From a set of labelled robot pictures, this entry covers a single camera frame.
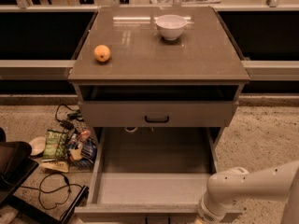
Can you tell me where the grey drawer cabinet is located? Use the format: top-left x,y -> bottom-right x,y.
68,7 -> 249,145

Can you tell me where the blue snack packet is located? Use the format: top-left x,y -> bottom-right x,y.
75,139 -> 97,167

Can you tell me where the grey top drawer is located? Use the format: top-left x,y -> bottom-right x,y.
78,101 -> 238,127

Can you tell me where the tan packet on floor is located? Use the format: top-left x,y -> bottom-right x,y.
40,161 -> 69,173

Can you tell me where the white bowl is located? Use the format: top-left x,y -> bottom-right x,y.
156,15 -> 187,40

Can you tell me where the black cable on floor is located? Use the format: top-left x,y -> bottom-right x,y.
20,172 -> 84,211

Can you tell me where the grey drawer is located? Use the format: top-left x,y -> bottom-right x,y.
74,126 -> 243,224
78,101 -> 238,127

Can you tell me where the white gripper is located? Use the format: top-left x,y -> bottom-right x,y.
193,194 -> 227,224

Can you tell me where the black power adapter cable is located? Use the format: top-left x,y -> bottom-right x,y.
54,104 -> 85,132

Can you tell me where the green chip bag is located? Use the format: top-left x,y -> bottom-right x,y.
42,130 -> 68,161

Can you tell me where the white plate on floor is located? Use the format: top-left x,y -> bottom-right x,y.
29,136 -> 46,156

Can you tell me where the orange fruit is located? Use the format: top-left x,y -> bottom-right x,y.
93,45 -> 110,63

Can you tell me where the black chair base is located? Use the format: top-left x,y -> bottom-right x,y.
0,128 -> 89,224

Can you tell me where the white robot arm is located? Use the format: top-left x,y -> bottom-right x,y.
195,161 -> 299,224

